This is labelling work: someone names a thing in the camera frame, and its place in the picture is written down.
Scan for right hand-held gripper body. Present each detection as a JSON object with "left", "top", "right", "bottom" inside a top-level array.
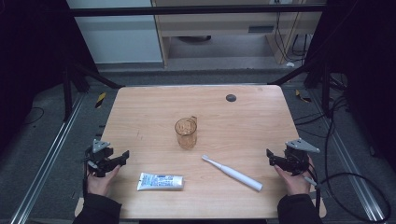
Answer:
[{"left": 279, "top": 138, "right": 321, "bottom": 175}]

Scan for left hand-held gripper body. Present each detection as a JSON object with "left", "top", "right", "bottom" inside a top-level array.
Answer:
[{"left": 85, "top": 138, "right": 115, "bottom": 178}]

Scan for white electric toothbrush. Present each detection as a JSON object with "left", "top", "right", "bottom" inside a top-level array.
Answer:
[{"left": 201, "top": 154, "right": 264, "bottom": 192}]

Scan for white toothpaste tube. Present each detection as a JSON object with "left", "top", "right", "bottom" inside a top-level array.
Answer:
[{"left": 136, "top": 172, "right": 185, "bottom": 191}]

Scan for transparent amber cup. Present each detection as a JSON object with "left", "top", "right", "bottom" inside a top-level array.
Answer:
[{"left": 174, "top": 115, "right": 199, "bottom": 150}]

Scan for person's right hand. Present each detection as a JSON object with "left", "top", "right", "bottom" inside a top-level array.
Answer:
[{"left": 274, "top": 156, "right": 315, "bottom": 197}]

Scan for person's left hand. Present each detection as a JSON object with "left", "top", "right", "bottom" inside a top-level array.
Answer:
[{"left": 86, "top": 164, "right": 121, "bottom": 197}]

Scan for yellow and black tape strip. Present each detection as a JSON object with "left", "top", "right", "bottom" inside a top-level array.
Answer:
[
  {"left": 94, "top": 91, "right": 107, "bottom": 109},
  {"left": 294, "top": 89, "right": 312, "bottom": 104}
]

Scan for white cabinet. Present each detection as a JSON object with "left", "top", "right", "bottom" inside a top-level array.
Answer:
[{"left": 65, "top": 0, "right": 163, "bottom": 65}]

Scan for black curtain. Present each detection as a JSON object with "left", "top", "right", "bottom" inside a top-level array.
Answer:
[
  {"left": 306, "top": 0, "right": 396, "bottom": 171},
  {"left": 0, "top": 0, "right": 96, "bottom": 153}
]

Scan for light wooden desk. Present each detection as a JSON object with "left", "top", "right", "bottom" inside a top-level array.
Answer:
[{"left": 151, "top": 0, "right": 325, "bottom": 68}]

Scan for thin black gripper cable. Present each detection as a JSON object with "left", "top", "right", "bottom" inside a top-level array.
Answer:
[{"left": 81, "top": 148, "right": 92, "bottom": 198}]

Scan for black cable with gray plug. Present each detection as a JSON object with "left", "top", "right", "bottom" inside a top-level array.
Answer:
[{"left": 303, "top": 175, "right": 322, "bottom": 217}]

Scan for aluminium floor rail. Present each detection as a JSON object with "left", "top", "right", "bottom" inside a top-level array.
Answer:
[
  {"left": 307, "top": 89, "right": 388, "bottom": 223},
  {"left": 8, "top": 92, "right": 86, "bottom": 224}
]

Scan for looped black floor cable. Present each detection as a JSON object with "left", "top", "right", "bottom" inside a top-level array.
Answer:
[{"left": 317, "top": 96, "right": 392, "bottom": 224}]

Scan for thin black floor cable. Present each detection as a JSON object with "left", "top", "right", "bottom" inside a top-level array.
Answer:
[{"left": 23, "top": 106, "right": 45, "bottom": 126}]

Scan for black slanted frame strut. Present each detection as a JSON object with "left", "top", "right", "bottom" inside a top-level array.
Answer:
[
  {"left": 268, "top": 59, "right": 332, "bottom": 117},
  {"left": 63, "top": 59, "right": 124, "bottom": 123}
]

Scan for hanging black desk cables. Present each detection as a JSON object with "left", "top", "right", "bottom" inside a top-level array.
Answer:
[{"left": 275, "top": 11, "right": 313, "bottom": 63}]

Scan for black horizontal frame bar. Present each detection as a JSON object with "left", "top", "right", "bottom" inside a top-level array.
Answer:
[{"left": 68, "top": 4, "right": 327, "bottom": 18}]

